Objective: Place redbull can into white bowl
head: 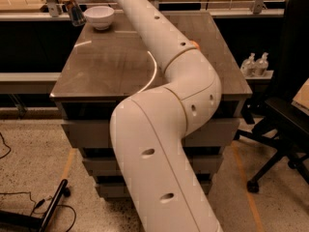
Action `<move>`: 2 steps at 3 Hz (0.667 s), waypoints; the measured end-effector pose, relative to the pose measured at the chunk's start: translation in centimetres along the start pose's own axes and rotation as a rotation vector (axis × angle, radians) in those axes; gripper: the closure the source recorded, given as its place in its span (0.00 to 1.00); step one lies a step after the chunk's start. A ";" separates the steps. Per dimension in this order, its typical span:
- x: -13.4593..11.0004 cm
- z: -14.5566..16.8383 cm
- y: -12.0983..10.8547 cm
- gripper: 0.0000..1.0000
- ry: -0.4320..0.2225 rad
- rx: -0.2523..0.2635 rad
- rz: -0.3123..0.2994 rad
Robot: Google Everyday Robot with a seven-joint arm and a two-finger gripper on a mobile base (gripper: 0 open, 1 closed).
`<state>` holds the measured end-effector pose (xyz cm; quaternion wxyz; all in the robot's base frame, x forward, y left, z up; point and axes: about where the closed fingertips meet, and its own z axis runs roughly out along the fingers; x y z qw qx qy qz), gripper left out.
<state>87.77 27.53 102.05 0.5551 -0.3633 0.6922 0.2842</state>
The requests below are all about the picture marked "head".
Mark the red bull can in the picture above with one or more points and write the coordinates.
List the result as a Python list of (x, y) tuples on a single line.
[(77, 17)]

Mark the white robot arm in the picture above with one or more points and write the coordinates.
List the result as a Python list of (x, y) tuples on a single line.
[(147, 128)]

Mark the white bowl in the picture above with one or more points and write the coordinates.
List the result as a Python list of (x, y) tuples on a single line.
[(100, 17)]

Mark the grey drawer cabinet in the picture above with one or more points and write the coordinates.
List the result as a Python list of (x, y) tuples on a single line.
[(107, 66)]

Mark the orange fruit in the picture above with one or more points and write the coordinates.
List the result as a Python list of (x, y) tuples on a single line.
[(196, 45)]

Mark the clear pump bottle left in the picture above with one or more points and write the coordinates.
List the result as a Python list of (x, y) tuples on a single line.
[(247, 66)]

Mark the clear pump bottle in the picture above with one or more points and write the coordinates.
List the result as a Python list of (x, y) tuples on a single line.
[(261, 65), (247, 66)]

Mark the top grey drawer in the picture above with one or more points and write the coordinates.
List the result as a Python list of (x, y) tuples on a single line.
[(95, 133)]

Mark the clear pump bottle right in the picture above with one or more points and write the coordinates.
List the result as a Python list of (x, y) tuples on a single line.
[(261, 65)]

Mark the black office chair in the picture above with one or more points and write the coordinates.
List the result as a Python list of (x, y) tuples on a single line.
[(284, 126)]

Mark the metal railing frame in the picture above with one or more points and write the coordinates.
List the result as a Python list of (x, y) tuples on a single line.
[(257, 0)]

